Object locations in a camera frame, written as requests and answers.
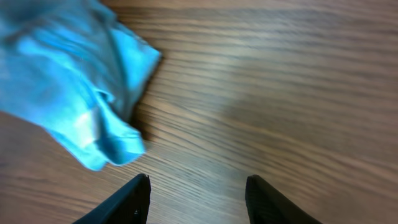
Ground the light blue printed t-shirt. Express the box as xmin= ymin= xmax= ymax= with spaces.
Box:
xmin=1 ymin=0 xmax=161 ymax=170

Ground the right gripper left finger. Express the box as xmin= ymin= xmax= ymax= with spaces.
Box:
xmin=73 ymin=174 xmax=151 ymax=224

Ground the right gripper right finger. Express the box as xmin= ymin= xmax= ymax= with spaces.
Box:
xmin=245 ymin=175 xmax=321 ymax=224

